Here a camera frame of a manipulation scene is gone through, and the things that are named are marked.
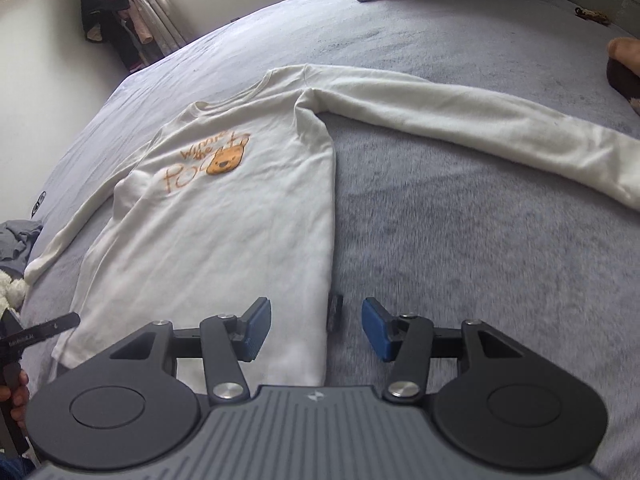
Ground person's left hand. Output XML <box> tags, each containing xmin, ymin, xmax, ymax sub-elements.
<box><xmin>0</xmin><ymin>370</ymin><xmax>30</xmax><ymax>429</ymax></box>

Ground cream long sleeve sweatshirt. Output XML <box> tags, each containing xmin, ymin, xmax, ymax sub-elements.
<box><xmin>25</xmin><ymin>65</ymin><xmax>639</xmax><ymax>387</ymax></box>

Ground grey bed sheet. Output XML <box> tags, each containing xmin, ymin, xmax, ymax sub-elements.
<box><xmin>36</xmin><ymin>0</ymin><xmax>639</xmax><ymax>479</ymax></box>

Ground black label on sheet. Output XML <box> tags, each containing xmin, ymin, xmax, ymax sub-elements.
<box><xmin>30</xmin><ymin>191</ymin><xmax>47</xmax><ymax>218</ymax></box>

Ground white plush toy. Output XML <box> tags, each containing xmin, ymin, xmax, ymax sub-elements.
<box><xmin>0</xmin><ymin>271</ymin><xmax>28</xmax><ymax>313</ymax></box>

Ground sheer window curtain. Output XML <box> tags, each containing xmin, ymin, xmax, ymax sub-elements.
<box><xmin>134</xmin><ymin>0</ymin><xmax>189</xmax><ymax>56</ymax></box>

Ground grey folded garment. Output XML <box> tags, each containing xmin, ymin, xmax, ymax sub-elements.
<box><xmin>0</xmin><ymin>220</ymin><xmax>42</xmax><ymax>278</ymax></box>

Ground small brown hair clip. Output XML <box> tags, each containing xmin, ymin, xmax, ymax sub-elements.
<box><xmin>574</xmin><ymin>6</ymin><xmax>611</xmax><ymax>26</ymax></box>

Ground dark clothes on rack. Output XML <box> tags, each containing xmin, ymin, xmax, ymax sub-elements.
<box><xmin>80</xmin><ymin>0</ymin><xmax>154</xmax><ymax>74</ymax></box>

